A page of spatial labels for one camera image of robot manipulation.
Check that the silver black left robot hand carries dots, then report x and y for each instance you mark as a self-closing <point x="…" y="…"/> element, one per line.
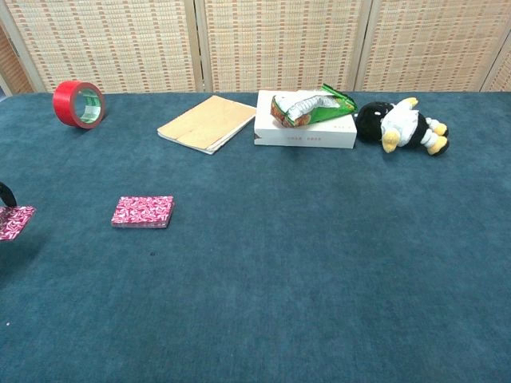
<point x="9" y="194"/>

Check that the red tape roll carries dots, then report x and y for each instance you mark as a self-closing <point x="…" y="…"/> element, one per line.
<point x="64" y="103"/>

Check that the reddish woven screen panel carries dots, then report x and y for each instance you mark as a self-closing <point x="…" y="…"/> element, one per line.
<point x="14" y="68"/>

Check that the woven bamboo screen panel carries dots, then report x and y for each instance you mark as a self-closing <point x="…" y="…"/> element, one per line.
<point x="501" y="76"/>
<point x="279" y="44"/>
<point x="431" y="44"/>
<point x="112" y="44"/>

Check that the tan spiral notebook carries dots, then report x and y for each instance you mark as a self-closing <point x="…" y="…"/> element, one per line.
<point x="203" y="123"/>

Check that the blue felt table cover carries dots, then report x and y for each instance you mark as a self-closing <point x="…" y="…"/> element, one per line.
<point x="279" y="259"/>

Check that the white flat box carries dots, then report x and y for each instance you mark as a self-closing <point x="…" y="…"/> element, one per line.
<point x="307" y="135"/>

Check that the green snack bag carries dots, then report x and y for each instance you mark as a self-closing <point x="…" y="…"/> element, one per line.
<point x="315" y="109"/>

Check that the black white plush doll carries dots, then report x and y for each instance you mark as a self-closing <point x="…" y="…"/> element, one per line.
<point x="403" y="123"/>

